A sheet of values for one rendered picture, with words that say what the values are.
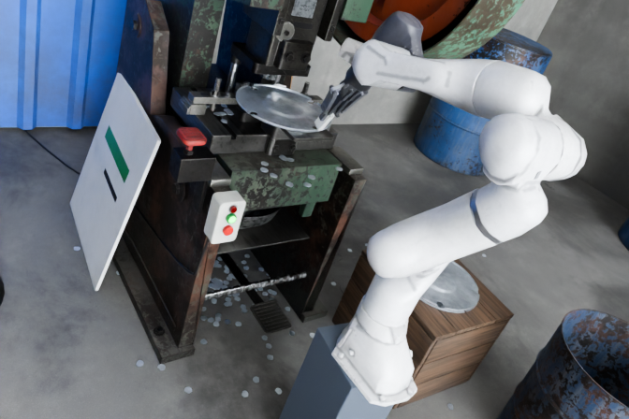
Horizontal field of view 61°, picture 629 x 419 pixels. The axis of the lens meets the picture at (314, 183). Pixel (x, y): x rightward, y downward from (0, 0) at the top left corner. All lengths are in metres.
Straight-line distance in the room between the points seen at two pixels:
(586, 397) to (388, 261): 0.83
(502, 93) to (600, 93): 3.61
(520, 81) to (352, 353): 0.70
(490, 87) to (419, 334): 0.92
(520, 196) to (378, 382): 0.54
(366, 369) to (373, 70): 0.66
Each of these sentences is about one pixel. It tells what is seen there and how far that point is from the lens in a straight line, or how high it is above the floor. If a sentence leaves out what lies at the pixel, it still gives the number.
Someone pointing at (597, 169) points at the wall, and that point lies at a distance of 4.61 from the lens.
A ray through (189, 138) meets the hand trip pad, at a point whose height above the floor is 0.76.
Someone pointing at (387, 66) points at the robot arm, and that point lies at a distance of 1.13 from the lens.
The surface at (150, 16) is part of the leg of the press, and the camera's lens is 1.78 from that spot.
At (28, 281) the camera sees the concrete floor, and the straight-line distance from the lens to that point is 2.00.
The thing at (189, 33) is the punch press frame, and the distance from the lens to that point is 1.69.
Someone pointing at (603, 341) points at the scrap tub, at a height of 0.38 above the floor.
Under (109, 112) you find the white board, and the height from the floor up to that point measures 0.45.
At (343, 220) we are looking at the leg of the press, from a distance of 1.75.
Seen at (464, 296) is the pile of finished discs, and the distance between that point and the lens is 1.87.
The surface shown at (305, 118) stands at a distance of 1.55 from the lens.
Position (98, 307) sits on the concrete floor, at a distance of 1.91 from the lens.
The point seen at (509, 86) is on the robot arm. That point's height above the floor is 1.17.
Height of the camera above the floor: 1.38
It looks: 29 degrees down
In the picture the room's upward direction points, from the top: 20 degrees clockwise
